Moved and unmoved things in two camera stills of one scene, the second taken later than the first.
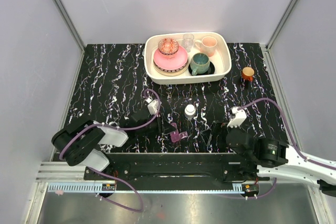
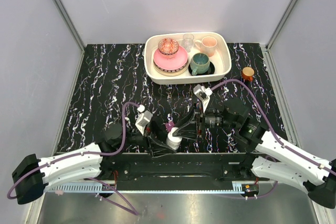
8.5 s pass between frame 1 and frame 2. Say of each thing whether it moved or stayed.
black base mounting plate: stayed
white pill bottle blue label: moved
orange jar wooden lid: stayed
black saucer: stayed
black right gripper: moved
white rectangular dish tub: stayed
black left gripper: moved
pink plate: stayed
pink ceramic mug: stayed
